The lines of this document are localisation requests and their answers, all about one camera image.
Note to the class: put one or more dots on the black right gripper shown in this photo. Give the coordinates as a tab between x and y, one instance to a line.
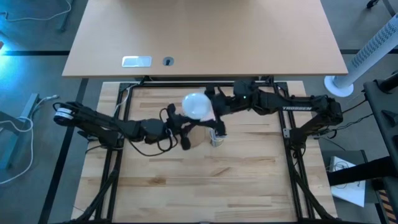
225	102

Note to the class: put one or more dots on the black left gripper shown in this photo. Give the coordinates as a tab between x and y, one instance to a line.
175	123

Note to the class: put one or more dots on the white lightbulb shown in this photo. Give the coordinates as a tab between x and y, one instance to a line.
196	105

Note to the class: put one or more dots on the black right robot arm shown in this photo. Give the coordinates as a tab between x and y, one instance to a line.
286	105

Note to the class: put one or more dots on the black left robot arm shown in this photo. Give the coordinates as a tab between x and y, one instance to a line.
102	124

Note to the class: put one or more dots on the pink sticky note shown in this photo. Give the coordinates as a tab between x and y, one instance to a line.
211	116

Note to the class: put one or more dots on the light wooden desk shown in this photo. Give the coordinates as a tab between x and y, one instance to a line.
202	34

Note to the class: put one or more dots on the grey metal desk leg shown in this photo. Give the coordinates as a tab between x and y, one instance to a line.
28	109

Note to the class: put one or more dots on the white paper sheet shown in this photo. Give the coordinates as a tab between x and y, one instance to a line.
351	193

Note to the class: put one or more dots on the white tower fan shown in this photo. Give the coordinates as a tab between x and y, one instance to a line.
370	51

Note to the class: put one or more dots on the black equipment stand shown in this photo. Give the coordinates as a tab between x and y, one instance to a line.
382	102

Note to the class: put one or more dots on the yellow black hazard tape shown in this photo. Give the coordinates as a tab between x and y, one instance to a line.
384	202

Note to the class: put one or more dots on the black aluminium table frame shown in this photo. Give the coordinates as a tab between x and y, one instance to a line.
186	84

